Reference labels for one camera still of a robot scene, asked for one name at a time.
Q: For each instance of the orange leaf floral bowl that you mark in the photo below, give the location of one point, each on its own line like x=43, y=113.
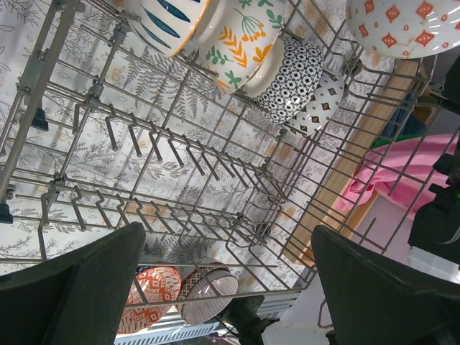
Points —
x=235, y=37

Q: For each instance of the orange diamond white bowl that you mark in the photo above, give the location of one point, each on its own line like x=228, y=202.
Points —
x=404, y=29

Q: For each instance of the orange aztec pattern bowl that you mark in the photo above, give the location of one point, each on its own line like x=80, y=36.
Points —
x=158, y=284

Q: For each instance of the grey wire dish rack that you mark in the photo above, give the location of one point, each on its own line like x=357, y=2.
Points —
x=98, y=130

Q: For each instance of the brown diamond dotted bowl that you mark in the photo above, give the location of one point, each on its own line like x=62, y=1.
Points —
x=321, y=106

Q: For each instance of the purple striped bowl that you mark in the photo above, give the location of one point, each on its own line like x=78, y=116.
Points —
x=205, y=293

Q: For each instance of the pink t-shirt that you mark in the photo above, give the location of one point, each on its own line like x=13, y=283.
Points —
x=398, y=173

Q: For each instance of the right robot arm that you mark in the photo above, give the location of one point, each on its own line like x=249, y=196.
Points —
x=435, y=226

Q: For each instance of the wooden tray frame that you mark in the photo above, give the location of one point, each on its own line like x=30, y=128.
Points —
x=372, y=110

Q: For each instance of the aluminium rail frame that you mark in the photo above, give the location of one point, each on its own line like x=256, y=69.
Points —
x=172, y=328

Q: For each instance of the blue stroke white bowl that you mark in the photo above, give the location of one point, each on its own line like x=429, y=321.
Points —
x=165, y=25

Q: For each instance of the navy geometric pattern bowl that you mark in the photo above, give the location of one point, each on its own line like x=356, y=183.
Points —
x=286, y=79

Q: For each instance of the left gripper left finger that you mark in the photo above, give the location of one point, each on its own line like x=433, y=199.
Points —
x=76, y=298

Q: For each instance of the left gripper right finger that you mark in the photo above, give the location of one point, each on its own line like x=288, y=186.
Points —
x=373, y=299

